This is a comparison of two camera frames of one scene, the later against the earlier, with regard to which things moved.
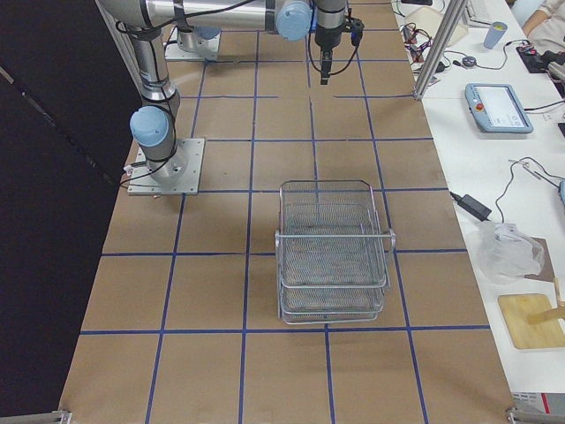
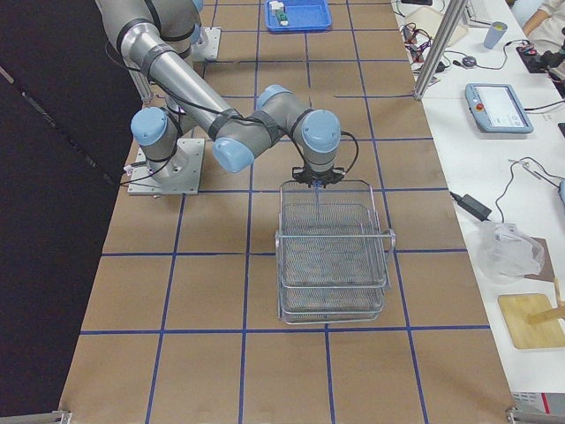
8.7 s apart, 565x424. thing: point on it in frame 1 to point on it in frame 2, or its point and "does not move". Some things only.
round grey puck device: [469, 61] does not move
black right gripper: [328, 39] to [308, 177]
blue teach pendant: [497, 108] does not move
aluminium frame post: [444, 34] does not move
